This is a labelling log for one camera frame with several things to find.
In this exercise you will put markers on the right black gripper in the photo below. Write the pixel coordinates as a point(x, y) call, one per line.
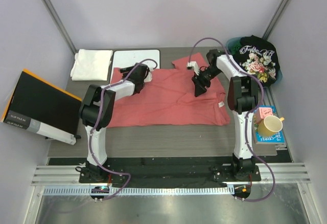
point(199, 82)

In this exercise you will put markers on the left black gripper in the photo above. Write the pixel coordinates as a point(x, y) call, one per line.
point(125, 72)

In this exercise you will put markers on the pink t shirt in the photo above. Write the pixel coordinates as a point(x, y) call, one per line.
point(168, 99)

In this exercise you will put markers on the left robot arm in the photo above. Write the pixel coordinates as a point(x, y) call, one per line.
point(97, 109)

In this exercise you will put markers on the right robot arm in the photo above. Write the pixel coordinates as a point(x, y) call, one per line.
point(242, 98)

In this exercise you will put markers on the white dry-erase board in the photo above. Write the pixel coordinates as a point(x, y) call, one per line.
point(126, 58)

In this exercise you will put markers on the folded white t shirt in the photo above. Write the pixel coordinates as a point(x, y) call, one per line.
point(91, 65)

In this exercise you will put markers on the black floral t shirt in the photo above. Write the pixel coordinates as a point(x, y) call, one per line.
point(260, 60)

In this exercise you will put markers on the pink sticky note pad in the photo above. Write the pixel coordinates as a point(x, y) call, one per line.
point(262, 112)

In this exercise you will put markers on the yellow mug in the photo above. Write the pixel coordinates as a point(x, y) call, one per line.
point(270, 125)

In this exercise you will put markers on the teal plastic basket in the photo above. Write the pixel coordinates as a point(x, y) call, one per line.
point(230, 46)

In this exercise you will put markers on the blue picture book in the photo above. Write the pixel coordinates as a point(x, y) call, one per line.
point(278, 138)

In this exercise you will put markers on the black orange clip file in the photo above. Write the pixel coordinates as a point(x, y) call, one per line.
point(43, 108)

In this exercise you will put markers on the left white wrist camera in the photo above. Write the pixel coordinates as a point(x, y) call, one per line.
point(148, 77)

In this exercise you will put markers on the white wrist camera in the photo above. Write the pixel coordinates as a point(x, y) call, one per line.
point(148, 77)
point(192, 65)

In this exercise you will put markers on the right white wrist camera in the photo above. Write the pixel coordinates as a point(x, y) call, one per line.
point(192, 65)

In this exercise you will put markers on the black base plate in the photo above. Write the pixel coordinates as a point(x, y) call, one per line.
point(169, 173)

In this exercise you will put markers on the aluminium frame rail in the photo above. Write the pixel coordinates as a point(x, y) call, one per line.
point(67, 175)

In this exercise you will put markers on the slotted cable duct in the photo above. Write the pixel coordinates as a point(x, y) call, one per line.
point(98, 191)

